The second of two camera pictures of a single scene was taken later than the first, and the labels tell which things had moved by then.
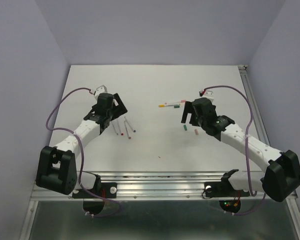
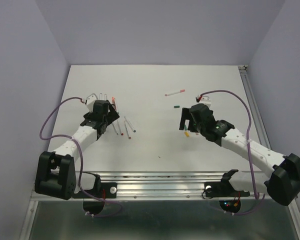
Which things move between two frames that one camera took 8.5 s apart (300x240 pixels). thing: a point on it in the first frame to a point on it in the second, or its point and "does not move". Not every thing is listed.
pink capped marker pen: x=182 y=101 to x=175 y=92
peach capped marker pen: x=129 y=137 does not move
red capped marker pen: x=121 y=133 does not move
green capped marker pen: x=114 y=127 does not move
